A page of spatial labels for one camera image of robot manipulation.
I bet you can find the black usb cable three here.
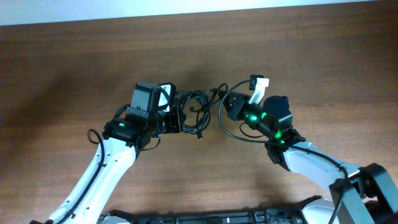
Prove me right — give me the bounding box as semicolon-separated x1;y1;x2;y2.
174;89;212;134

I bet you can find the black usb cable two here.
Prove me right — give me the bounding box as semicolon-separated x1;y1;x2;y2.
174;82;229;131

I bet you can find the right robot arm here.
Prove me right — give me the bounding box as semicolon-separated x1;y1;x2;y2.
218;91;397;223

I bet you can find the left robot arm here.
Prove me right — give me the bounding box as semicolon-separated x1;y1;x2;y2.
46;82;184;223

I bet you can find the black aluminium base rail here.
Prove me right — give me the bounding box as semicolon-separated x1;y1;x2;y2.
97;204;308;224

